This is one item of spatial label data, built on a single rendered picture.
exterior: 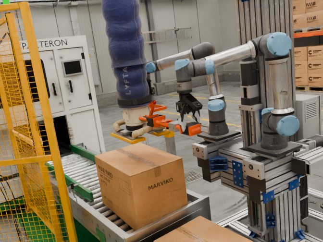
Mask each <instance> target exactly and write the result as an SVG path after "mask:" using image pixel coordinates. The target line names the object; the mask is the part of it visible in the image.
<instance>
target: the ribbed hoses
mask: <svg viewBox="0 0 323 242"><path fill-rule="evenodd" d="M121 125H125V121H124V120H123V119H122V120H119V121H116V122H115V123H114V124H113V128H114V129H115V131H116V132H119V131H120V129H121V128H120V126H121ZM165 128H166V127H162V126H159V127H155V128H154V127H150V126H147V125H146V126H145V127H143V128H140V129H138V130H134V131H133V132H132V138H138V136H140V135H142V134H144V133H147V132H149V131H151V130H158V131H162V130H164V129H165Z"/></svg>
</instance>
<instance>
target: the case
mask: <svg viewBox="0 0 323 242"><path fill-rule="evenodd" d="M95 162H96V167H97V172H98V178H99V185H100V190H101V196H102V201H103V203H104V205H105V206H107V207H108V208H109V209H110V210H111V211H112V212H114V213H115V214H116V215H117V216H118V217H120V218H121V219H122V220H123V221H124V222H125V223H127V224H128V225H129V226H130V227H131V228H133V229H134V230H135V231H136V230H138V229H140V228H142V227H144V226H146V225H148V224H150V223H152V222H154V221H156V220H158V219H160V218H162V217H164V216H166V215H168V214H170V213H172V212H174V211H176V210H178V209H180V208H182V207H184V206H186V205H188V201H187V193H186V182H185V174H184V166H183V158H182V157H178V156H176V155H173V154H170V153H167V152H165V151H162V150H159V149H156V148H153V147H151V146H148V145H145V144H142V143H136V144H133V145H129V146H126V147H122V148H119V149H116V150H113V151H109V152H106V153H103V154H99V155H96V156H95Z"/></svg>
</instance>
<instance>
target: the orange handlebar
mask: <svg viewBox="0 0 323 242"><path fill-rule="evenodd" d="M164 109H167V107H166V106H163V105H155V109H154V112H156V111H160V110H164ZM139 120H142V121H147V120H146V118H144V117H139ZM170 122H173V121H172V120H171V119H162V120H161V121H156V124H159V125H160V126H162V127H169V126H168V123H170ZM175 128H176V129H180V126H179V125H176V126H175ZM200 130H201V128H200V127H198V128H194V129H192V132H193V133H197V132H199V131H200Z"/></svg>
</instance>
